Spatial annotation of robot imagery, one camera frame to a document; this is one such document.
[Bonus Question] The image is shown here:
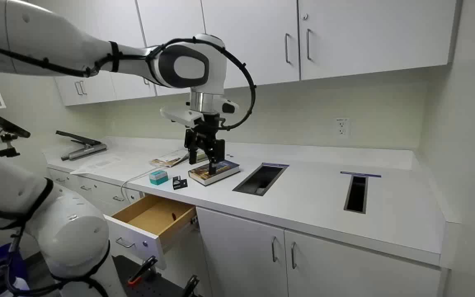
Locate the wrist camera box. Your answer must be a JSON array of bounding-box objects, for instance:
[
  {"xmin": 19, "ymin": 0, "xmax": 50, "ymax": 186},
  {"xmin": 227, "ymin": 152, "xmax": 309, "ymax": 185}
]
[{"xmin": 161, "ymin": 105, "xmax": 209, "ymax": 128}]

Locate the open wooden drawer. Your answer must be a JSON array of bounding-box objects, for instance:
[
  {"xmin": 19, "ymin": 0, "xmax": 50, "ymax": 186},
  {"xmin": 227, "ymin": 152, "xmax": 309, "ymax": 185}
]
[{"xmin": 105, "ymin": 194, "xmax": 200, "ymax": 270}]

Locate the white wall outlet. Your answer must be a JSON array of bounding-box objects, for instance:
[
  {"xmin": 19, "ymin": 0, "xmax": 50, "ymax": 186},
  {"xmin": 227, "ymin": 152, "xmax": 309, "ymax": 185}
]
[{"xmin": 336, "ymin": 115, "xmax": 354, "ymax": 138}]

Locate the white cabinet door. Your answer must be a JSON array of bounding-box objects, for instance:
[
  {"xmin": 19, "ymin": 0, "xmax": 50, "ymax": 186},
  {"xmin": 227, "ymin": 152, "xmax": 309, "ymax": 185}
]
[
  {"xmin": 195, "ymin": 206, "xmax": 289, "ymax": 297},
  {"xmin": 87, "ymin": 0, "xmax": 159, "ymax": 104},
  {"xmin": 202, "ymin": 0, "xmax": 303, "ymax": 89},
  {"xmin": 136, "ymin": 0, "xmax": 209, "ymax": 99},
  {"xmin": 299, "ymin": 0, "xmax": 461, "ymax": 82},
  {"xmin": 285, "ymin": 229, "xmax": 446, "ymax": 297},
  {"xmin": 55, "ymin": 72, "xmax": 87, "ymax": 107}
]

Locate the white lower drawer front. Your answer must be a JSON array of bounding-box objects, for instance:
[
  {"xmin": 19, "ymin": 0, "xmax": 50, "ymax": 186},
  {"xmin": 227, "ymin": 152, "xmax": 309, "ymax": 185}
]
[{"xmin": 75, "ymin": 175, "xmax": 146, "ymax": 218}]

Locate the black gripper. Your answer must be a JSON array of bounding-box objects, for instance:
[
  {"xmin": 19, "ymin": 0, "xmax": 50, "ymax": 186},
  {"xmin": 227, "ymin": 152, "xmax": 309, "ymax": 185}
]
[{"xmin": 186, "ymin": 114, "xmax": 228, "ymax": 176}]

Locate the black floor tool case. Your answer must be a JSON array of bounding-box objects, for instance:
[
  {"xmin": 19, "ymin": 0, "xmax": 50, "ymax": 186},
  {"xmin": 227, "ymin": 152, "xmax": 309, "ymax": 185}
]
[{"xmin": 113, "ymin": 254, "xmax": 202, "ymax": 297}]

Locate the black camera on stand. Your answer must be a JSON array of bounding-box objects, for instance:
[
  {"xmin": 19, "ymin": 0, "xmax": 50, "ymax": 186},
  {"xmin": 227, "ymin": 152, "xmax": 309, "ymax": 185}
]
[{"xmin": 0, "ymin": 114, "xmax": 34, "ymax": 160}]

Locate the red handled tool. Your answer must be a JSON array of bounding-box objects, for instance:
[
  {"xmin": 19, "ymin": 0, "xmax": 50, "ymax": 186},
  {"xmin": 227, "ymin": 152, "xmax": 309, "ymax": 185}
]
[{"xmin": 126, "ymin": 255, "xmax": 161, "ymax": 288}]

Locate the white paper booklet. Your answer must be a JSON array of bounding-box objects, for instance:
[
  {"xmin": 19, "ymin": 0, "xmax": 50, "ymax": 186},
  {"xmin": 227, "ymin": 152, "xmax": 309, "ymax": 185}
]
[{"xmin": 161, "ymin": 148, "xmax": 192, "ymax": 163}]

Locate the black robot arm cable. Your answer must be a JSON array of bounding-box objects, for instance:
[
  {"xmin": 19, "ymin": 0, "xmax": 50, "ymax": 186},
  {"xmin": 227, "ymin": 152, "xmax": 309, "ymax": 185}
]
[{"xmin": 0, "ymin": 34, "xmax": 260, "ymax": 132}]

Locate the narrow counter slot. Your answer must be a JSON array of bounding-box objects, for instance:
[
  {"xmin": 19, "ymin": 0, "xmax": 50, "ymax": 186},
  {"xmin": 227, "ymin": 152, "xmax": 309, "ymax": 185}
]
[{"xmin": 341, "ymin": 170, "xmax": 383, "ymax": 214}]

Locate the teal and white box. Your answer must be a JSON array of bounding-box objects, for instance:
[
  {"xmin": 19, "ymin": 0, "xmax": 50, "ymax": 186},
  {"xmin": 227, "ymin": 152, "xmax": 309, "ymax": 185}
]
[{"xmin": 148, "ymin": 168, "xmax": 171, "ymax": 186}]

